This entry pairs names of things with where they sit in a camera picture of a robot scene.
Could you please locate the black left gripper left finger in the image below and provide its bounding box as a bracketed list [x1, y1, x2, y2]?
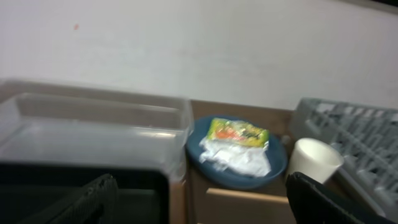
[19, 174, 118, 224]

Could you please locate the white tissue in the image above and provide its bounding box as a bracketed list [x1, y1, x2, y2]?
[198, 138, 271, 177]

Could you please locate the brown serving tray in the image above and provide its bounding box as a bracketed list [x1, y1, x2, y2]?
[187, 167, 295, 223]

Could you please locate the yellow green snack wrapper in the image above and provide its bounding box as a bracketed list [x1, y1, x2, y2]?
[206, 118, 269, 147]

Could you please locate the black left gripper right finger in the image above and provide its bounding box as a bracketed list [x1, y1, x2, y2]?
[285, 172, 394, 224]

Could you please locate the dark blue plate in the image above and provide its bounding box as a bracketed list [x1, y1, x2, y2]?
[186, 114, 288, 190]

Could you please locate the black tray bin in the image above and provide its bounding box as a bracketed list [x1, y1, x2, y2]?
[1, 164, 170, 223]

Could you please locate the clear plastic bin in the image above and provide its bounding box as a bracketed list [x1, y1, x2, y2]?
[1, 80, 193, 182]

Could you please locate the white paper cup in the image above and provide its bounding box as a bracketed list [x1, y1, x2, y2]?
[285, 138, 345, 184]

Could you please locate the grey dishwasher rack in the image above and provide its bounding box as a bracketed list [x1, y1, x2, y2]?
[289, 98, 397, 222]

